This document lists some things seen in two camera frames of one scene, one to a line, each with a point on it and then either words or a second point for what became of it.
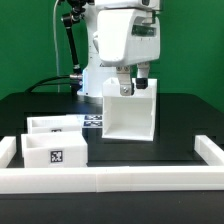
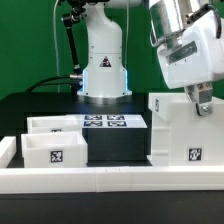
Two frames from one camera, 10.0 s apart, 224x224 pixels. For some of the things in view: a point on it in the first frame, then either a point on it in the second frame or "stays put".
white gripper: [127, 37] → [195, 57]
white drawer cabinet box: [132, 117] → [183, 138]
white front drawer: [51, 150] stays put
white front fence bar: [110, 180] stays put
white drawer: [51, 125] stays put
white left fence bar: [8, 149] stays put
